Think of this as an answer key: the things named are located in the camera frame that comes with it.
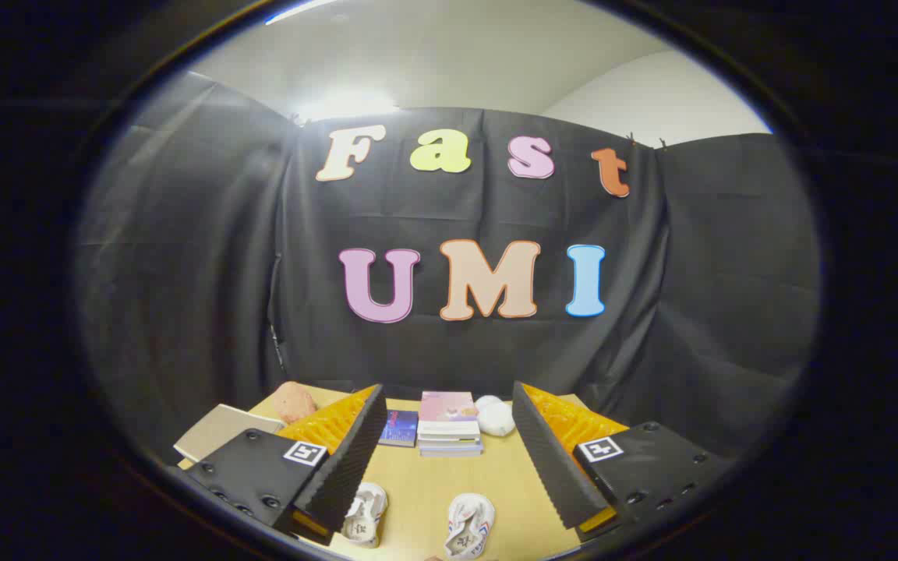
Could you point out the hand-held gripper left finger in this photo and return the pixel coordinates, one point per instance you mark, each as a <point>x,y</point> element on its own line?
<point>348,467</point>

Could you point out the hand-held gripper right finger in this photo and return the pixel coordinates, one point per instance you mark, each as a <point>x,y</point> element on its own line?
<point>550,467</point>

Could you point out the white canvas shoe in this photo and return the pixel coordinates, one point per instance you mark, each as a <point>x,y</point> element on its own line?
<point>363,514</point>
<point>468,526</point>

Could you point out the beige fabric storage box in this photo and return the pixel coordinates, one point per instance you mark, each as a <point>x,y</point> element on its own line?
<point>219,432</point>

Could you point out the blue cover book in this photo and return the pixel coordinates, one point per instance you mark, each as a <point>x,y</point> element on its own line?
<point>400,428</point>

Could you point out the white plush ball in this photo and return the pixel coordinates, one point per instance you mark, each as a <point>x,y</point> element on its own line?
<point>496,417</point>

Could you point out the pink plush toy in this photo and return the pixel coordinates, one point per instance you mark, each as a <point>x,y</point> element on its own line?
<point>293,403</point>

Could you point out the grey cover book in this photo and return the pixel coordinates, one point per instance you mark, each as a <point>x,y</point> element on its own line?
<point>450,449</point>

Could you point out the white cover book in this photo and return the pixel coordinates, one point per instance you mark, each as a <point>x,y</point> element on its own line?
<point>449,432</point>

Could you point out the pink cover book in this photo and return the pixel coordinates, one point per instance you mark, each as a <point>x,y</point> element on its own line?
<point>447,407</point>

